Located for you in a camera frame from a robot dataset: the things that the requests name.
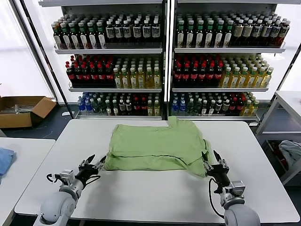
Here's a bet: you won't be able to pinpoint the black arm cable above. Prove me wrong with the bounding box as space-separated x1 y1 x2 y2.
46 173 101 186
208 178 226 218

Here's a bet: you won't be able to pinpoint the dark tea bottle green cap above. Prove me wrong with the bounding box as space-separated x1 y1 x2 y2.
79 22 89 49
204 20 214 48
96 21 107 49
61 22 71 49
70 22 80 49
176 20 186 48
214 20 224 48
195 20 205 48
87 21 98 49
223 20 233 48
185 20 195 48
53 23 63 49

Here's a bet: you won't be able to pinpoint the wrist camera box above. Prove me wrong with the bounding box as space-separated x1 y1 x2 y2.
223 180 246 201
55 169 76 186

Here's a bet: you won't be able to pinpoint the dark bottle beige label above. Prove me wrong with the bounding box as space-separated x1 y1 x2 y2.
243 19 253 47
233 19 244 47

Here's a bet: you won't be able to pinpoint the grey white crumpled cloth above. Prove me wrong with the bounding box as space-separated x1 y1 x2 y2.
278 140 301 169

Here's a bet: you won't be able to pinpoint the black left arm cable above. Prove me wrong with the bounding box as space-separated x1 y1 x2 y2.
46 173 101 186

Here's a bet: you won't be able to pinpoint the grey metal shelf rack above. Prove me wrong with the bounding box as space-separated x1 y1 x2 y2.
38 0 168 121
167 0 286 122

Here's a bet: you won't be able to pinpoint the open cardboard box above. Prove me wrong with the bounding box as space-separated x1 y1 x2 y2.
0 96 57 129

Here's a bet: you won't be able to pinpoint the blue folded cloth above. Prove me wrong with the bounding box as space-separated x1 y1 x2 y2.
0 147 17 184

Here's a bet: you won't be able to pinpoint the red item in bin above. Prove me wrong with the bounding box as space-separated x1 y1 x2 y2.
277 154 288 168

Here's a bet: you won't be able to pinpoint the light green t-shirt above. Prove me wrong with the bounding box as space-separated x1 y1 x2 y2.
103 115 215 178

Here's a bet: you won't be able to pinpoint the white metal frame table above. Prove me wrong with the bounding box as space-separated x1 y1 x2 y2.
255 90 301 186

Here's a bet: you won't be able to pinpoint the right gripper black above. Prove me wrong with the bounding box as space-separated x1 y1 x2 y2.
201 149 233 189

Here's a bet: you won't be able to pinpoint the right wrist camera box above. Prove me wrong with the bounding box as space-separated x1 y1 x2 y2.
223 180 246 201

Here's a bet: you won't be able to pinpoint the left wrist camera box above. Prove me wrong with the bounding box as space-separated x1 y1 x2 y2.
55 169 76 186

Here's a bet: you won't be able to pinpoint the black storage bin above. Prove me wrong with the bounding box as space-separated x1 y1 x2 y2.
262 140 301 182

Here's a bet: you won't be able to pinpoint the clear plastic packed parts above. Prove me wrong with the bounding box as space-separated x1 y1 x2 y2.
14 105 37 115

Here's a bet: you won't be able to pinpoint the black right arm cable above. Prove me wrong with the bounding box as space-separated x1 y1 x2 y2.
208 178 226 218

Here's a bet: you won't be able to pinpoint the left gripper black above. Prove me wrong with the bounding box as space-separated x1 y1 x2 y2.
74 154 107 187

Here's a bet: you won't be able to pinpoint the black metal pole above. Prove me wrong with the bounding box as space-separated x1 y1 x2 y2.
273 43 301 94
11 0 75 120

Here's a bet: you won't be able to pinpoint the dark bottle blue-white label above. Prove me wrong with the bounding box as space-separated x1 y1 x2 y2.
114 20 124 44
278 21 290 47
252 20 262 47
150 19 161 44
122 20 132 44
269 20 280 47
142 20 151 44
132 20 143 44
105 21 115 44
261 20 271 47

